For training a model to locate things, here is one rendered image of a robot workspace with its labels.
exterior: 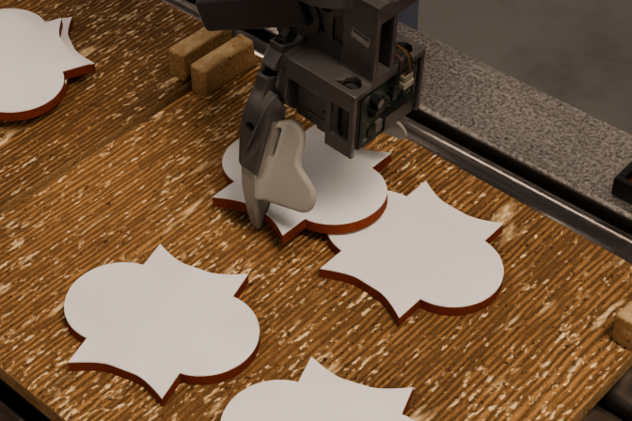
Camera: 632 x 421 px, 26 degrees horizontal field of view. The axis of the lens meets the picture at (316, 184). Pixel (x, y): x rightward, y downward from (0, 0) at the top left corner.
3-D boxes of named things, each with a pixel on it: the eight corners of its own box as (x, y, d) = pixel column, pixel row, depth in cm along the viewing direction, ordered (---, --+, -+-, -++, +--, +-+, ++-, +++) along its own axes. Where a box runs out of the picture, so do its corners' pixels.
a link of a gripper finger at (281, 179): (280, 268, 92) (323, 148, 88) (217, 224, 95) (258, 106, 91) (308, 259, 94) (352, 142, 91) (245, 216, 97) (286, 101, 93)
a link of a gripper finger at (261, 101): (241, 178, 91) (281, 58, 87) (225, 166, 92) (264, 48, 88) (284, 167, 95) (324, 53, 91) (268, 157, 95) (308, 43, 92)
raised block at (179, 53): (219, 41, 113) (218, 14, 112) (235, 50, 113) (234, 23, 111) (168, 74, 110) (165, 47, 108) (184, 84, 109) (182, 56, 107)
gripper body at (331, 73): (346, 169, 88) (357, 20, 80) (250, 108, 92) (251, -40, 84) (420, 114, 93) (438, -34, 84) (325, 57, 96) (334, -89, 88)
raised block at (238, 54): (242, 56, 112) (241, 29, 110) (258, 66, 111) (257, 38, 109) (189, 90, 109) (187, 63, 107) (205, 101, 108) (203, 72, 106)
